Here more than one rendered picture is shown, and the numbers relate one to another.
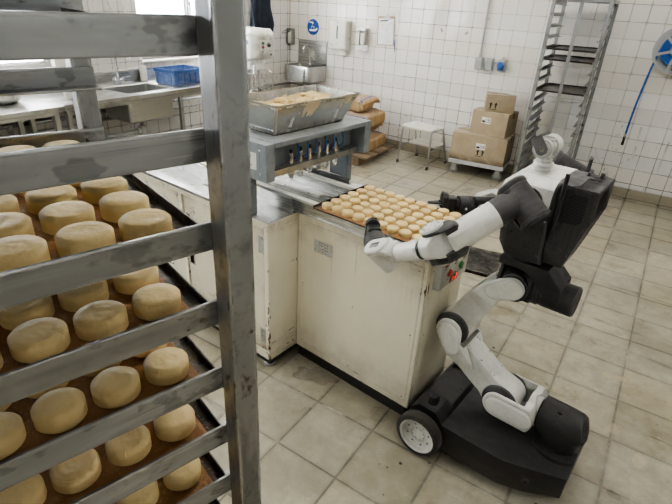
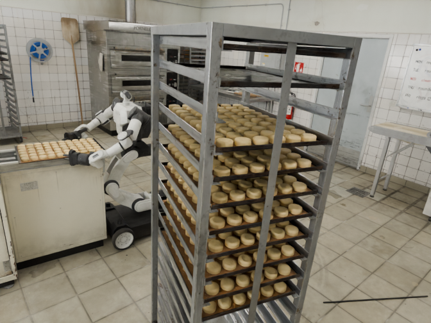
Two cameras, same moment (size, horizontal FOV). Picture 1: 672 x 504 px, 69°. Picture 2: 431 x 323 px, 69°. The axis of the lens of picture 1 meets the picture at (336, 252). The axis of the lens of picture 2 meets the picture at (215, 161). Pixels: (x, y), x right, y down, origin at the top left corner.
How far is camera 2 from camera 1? 1.63 m
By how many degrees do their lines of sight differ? 67
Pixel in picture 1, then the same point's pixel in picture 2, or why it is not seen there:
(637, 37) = (14, 44)
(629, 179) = (44, 119)
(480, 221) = (137, 125)
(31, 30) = (260, 68)
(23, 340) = not seen: hidden behind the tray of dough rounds
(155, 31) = (251, 66)
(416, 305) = (100, 183)
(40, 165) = (260, 90)
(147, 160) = (251, 89)
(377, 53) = not seen: outside the picture
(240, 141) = not seen: hidden behind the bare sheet
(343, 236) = (44, 171)
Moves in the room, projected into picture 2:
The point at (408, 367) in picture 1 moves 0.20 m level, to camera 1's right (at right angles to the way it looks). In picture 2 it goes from (102, 216) to (117, 206)
